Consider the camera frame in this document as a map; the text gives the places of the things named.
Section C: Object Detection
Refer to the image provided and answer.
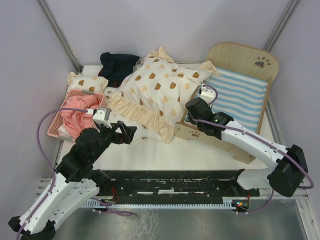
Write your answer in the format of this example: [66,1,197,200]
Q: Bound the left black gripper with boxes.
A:
[90,119,137,161]

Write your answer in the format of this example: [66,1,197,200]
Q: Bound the large bear print cushion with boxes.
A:
[107,47,220,143]

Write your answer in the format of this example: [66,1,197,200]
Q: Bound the wooden pet bed frame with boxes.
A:
[174,41,280,165]

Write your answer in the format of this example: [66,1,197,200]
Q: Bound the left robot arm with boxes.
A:
[8,121,138,240]

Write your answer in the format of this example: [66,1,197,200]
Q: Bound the blue striped mattress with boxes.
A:
[204,68,268,132]

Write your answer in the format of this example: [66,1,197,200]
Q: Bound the pink cloth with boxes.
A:
[60,95,101,139]

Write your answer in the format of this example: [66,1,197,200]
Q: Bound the small bear print pillow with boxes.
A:
[66,72,109,94]

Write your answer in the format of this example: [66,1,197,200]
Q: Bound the dark navy garment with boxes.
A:
[98,52,140,88]

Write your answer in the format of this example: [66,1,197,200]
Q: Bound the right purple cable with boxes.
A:
[194,84,315,215]

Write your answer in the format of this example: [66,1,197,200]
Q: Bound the purple cable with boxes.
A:
[194,84,315,215]
[15,107,135,240]

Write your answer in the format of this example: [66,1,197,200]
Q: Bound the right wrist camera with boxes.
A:
[198,85,217,102]

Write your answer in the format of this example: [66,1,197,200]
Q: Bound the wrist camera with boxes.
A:
[198,85,217,102]
[92,107,112,128]

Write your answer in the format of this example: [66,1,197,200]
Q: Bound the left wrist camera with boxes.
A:
[92,107,112,128]

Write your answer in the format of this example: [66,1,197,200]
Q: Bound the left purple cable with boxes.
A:
[15,107,135,240]

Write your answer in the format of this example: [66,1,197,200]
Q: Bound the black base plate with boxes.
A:
[98,170,260,202]

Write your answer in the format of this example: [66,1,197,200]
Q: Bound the white slotted cable duct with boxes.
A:
[82,196,238,208]

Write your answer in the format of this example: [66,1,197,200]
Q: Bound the right aluminium frame post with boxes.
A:
[263,0,301,53]

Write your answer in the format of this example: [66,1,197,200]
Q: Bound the aluminium frame post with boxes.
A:
[263,0,301,53]
[36,0,83,73]

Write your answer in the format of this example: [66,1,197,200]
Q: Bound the left aluminium frame post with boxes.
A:
[36,0,83,73]

